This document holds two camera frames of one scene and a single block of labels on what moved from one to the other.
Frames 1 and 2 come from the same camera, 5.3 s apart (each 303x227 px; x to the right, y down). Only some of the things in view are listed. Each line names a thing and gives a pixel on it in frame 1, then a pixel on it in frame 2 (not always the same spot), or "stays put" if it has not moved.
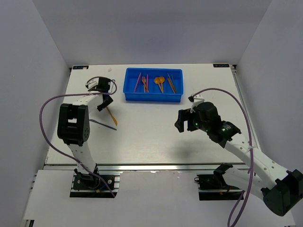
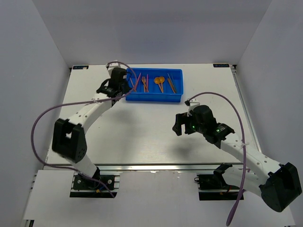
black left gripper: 100,107 → 126,89
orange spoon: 157,81 stays put
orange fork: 144,79 stays put
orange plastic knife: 112,116 → 133,84
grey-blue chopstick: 174,85 stays put
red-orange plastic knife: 138,82 stays put
